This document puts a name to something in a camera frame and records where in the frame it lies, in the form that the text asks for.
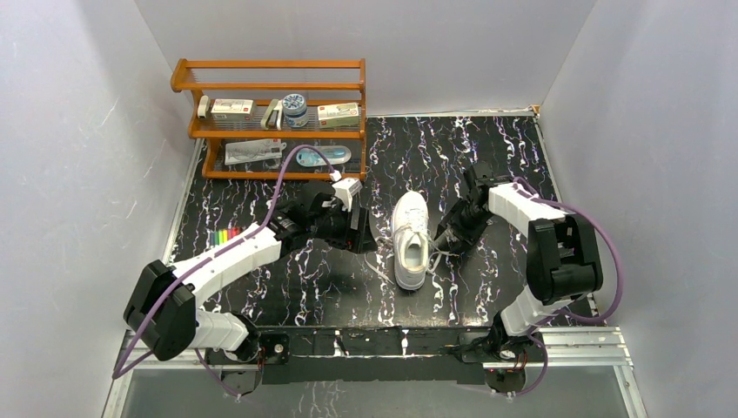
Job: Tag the white sneaker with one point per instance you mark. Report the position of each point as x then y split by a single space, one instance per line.
411 209

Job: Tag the coloured marker pen set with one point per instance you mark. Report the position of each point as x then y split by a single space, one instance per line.
221 236

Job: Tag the white box left shelf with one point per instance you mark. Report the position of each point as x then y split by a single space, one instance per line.
228 109

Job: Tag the orange wooden shelf rack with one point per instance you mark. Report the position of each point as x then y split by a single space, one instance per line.
321 82

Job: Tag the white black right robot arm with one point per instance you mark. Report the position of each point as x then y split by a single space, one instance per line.
562 264

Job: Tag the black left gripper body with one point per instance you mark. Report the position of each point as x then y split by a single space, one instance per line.
358 229

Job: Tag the aluminium rail frame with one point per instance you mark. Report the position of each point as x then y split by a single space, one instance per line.
556 346

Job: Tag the blue white round jar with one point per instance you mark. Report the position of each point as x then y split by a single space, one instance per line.
295 110

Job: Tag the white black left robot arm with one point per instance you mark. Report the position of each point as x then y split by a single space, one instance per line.
165 307

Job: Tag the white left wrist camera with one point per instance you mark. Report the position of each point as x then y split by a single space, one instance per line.
345 189

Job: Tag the white shoelace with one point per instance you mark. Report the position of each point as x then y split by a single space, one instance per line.
414 256

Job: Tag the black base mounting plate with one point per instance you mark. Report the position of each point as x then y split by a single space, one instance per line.
437 369

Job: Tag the white handle tool left shelf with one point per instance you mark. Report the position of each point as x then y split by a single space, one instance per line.
203 109

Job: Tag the white packaged item lower shelf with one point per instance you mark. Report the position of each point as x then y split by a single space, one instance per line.
254 150

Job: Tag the white green box right shelf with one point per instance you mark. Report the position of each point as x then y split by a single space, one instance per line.
338 115

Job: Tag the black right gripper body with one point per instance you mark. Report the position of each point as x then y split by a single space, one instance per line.
466 221

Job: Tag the blue packaged toothbrush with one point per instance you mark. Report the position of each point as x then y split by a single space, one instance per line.
323 156

